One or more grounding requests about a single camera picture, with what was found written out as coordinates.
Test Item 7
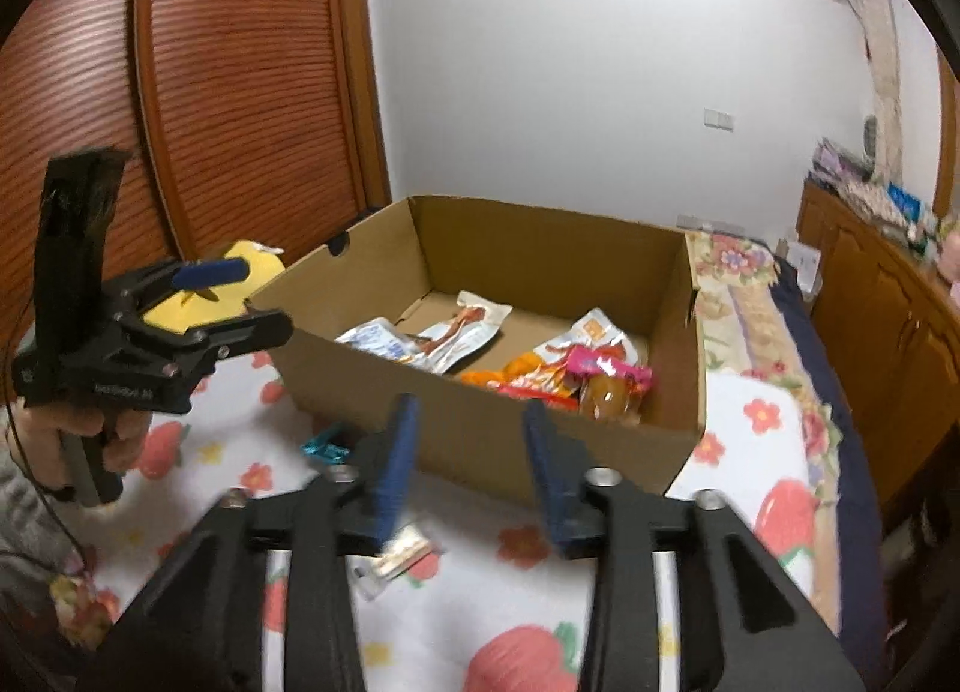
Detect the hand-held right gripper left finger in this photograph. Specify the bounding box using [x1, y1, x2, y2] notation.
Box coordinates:
[112, 392, 421, 692]

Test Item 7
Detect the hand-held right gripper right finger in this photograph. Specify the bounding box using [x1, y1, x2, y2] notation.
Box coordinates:
[521, 399, 848, 692]

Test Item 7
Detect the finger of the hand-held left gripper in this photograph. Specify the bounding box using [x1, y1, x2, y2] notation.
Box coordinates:
[112, 255, 252, 314]
[124, 309, 295, 382]

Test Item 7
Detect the cardboard box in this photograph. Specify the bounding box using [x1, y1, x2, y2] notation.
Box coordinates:
[246, 194, 710, 498]

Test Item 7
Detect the small white beige packet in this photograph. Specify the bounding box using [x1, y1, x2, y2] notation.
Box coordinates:
[352, 523, 436, 599]

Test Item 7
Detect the amber jelly cup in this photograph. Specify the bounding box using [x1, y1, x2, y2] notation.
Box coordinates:
[579, 373, 646, 423]

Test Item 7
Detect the orange snack packet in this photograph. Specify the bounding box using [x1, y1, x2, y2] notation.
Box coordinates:
[457, 354, 578, 400]

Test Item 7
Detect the white blue snack packet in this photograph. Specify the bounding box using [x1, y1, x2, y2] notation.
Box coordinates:
[335, 317, 421, 367]

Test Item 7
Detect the pink snack packet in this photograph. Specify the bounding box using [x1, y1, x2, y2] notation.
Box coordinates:
[566, 348, 653, 385]

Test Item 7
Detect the white chicken foot snack packet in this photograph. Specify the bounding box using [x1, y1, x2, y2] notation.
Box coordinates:
[409, 290, 515, 374]

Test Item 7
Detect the orange-label chicken foot snack packet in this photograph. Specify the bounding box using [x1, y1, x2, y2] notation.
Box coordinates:
[536, 308, 650, 382]

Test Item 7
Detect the person's left forearm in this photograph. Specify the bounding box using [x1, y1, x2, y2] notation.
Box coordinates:
[0, 452, 83, 588]

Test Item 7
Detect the person's left hand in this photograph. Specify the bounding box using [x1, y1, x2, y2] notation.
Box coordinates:
[11, 403, 151, 498]

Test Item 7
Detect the yellow plush toy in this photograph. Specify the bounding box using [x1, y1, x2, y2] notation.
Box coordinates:
[144, 240, 287, 329]

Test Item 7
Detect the teal candy wrapper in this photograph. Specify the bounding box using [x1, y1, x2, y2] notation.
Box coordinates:
[300, 426, 353, 464]

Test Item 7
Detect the white strawberry print blanket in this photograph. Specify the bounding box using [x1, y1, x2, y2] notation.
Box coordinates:
[45, 347, 841, 692]

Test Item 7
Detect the wooden louvered wardrobe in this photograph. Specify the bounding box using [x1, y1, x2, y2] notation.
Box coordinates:
[0, 0, 395, 378]

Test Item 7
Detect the floral blanket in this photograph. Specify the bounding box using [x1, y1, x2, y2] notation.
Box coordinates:
[686, 230, 845, 505]

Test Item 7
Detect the dark blue bed sheet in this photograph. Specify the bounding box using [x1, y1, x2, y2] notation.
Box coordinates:
[769, 260, 890, 670]

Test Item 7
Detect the white paper bag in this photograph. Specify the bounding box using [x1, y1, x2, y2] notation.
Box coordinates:
[780, 242, 822, 295]

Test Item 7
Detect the wooden cabinet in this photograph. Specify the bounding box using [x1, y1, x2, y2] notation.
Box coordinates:
[795, 178, 960, 535]

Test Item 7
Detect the floral fabric bundle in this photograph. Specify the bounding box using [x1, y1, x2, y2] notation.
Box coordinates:
[836, 178, 901, 220]

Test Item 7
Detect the purple folded stack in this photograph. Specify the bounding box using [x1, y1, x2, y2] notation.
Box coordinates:
[810, 137, 871, 183]

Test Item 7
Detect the cream patterned curtain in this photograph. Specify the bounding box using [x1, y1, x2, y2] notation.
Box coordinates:
[832, 0, 905, 183]

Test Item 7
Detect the wooden window frame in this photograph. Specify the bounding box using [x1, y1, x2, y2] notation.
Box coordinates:
[932, 50, 960, 217]

